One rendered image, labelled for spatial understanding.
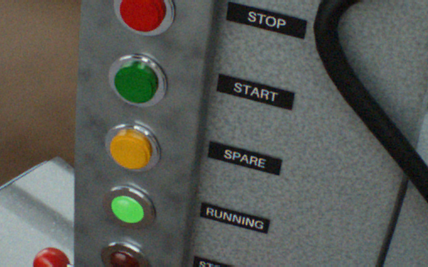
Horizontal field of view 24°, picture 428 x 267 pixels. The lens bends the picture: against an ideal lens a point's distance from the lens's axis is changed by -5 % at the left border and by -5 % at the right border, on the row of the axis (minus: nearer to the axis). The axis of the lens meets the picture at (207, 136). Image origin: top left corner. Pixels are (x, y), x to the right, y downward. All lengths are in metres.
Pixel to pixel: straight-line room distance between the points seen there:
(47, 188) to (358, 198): 0.83
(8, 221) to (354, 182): 0.80
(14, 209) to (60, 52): 1.84
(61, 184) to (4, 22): 1.96
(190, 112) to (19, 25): 2.74
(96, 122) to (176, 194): 0.07
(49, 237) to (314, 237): 0.72
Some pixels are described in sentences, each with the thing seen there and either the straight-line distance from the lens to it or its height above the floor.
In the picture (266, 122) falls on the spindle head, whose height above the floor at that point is 1.45.
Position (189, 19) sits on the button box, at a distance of 0.59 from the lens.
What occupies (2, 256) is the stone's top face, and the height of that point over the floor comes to 0.87.
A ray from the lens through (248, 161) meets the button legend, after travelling 0.65.
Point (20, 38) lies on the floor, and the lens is 3.28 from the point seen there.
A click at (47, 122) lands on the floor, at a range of 2.94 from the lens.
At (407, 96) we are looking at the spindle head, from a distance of 0.60.
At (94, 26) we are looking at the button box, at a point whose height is 1.50.
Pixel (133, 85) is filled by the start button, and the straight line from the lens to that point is 0.61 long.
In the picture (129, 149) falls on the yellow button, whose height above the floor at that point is 1.42.
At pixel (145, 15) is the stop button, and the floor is 1.52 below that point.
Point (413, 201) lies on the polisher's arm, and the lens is 0.66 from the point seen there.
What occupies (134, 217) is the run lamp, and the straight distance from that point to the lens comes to 0.68.
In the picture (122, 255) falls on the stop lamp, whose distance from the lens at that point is 0.71.
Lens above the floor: 1.83
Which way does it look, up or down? 39 degrees down
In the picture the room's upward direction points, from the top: 8 degrees clockwise
